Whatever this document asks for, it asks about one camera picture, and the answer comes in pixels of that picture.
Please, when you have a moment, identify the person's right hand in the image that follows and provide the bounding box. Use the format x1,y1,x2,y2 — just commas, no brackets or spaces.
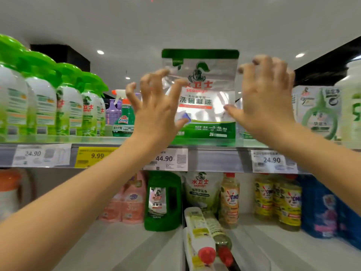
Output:
224,55,297,146

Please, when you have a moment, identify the person's left hand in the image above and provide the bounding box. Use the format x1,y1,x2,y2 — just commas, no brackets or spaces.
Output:
125,67,191,153

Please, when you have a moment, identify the teal orange-trigger spray bottle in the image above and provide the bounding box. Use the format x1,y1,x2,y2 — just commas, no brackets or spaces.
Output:
112,90,136,137

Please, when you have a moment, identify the small purple cleaner bottle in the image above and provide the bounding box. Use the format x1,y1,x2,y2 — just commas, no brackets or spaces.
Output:
106,99,122,126

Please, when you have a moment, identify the small green white cleaner pouch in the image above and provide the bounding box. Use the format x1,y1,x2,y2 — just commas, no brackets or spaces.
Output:
296,85,342,142

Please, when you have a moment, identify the large green white cleaner pouch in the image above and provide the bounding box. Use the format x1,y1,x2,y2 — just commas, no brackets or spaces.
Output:
162,49,240,140

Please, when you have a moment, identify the white green-print cleaner pouch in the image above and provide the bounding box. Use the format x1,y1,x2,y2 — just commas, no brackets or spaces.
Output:
185,171,222,215

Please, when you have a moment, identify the translucent white green-label bottle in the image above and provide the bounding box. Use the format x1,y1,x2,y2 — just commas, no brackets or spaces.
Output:
335,59,361,149

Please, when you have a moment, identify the dark green cleaner bottle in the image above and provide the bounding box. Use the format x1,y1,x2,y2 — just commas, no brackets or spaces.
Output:
144,171,183,232

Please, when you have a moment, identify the dark blue-pump cleaner bottle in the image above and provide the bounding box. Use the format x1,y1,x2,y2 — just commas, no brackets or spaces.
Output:
302,177,339,239

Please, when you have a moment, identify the row of green pump bottles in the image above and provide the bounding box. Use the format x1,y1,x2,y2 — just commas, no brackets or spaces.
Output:
0,33,109,139

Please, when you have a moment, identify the slim white red-capped bottle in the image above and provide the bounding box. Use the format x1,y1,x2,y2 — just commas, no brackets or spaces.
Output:
183,207,217,271
204,214,235,269

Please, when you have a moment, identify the blue pump cleaner bottle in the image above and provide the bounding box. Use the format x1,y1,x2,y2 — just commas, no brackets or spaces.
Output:
337,197,361,250

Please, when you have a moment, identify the person's left forearm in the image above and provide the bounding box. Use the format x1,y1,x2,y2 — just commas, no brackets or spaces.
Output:
0,135,170,271

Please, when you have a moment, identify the person's right forearm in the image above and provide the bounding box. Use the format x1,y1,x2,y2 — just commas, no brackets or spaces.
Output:
265,121,361,215

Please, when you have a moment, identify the white price tag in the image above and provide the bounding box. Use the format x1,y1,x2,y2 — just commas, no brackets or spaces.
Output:
11,144,73,168
250,149,299,174
144,147,189,172

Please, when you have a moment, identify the yellow price tag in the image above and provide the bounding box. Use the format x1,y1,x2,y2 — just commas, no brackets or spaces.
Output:
74,146,119,169

